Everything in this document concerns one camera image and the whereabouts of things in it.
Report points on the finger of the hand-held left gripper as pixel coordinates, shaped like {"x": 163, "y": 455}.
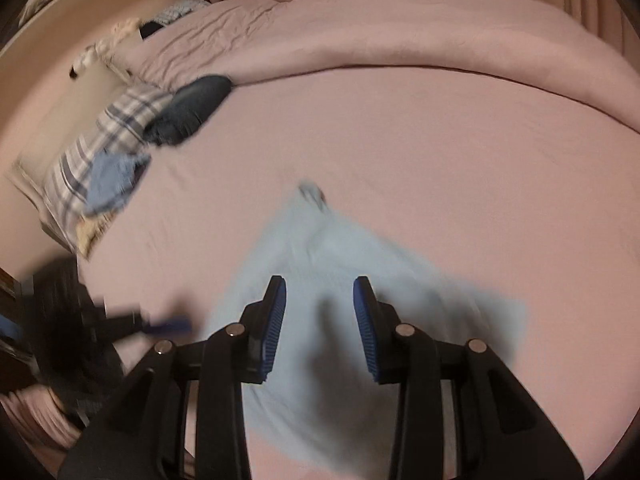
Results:
{"x": 170, "y": 326}

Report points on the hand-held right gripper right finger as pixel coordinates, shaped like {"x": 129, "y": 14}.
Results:
{"x": 365, "y": 330}

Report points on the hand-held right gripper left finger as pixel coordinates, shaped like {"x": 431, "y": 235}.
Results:
{"x": 272, "y": 330}

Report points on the light blue denim pants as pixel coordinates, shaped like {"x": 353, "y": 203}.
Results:
{"x": 320, "y": 270}

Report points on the blue cloth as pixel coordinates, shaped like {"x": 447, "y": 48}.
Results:
{"x": 110, "y": 182}

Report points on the pink bed sheet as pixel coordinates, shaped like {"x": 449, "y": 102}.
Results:
{"x": 450, "y": 185}

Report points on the plaid pillow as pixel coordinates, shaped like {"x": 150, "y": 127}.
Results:
{"x": 115, "y": 125}

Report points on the cream headboard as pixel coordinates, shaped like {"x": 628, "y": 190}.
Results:
{"x": 65, "y": 120}

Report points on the dark cloth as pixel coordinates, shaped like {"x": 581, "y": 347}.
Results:
{"x": 190, "y": 105}

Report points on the white plush toy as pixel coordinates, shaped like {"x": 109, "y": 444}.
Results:
{"x": 117, "y": 30}

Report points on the pink quilt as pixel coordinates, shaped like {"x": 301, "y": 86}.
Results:
{"x": 400, "y": 30}

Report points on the grey knitted cloth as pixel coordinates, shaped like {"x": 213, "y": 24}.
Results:
{"x": 177, "y": 10}

